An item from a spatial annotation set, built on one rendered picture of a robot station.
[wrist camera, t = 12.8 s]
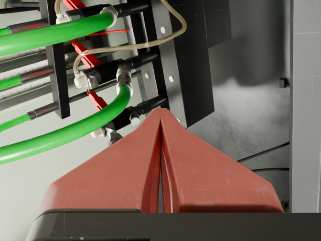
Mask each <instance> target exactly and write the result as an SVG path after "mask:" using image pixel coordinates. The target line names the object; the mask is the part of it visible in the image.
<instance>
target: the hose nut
mask: <svg viewBox="0 0 321 241"><path fill-rule="evenodd" d="M121 138H123V136H122V135H121V134H120V133H114V134H111V135H110V138H109V142H108V146H109V145H110V142H111V141H112V140H114V139H119V140H120V139H121Z"/></svg>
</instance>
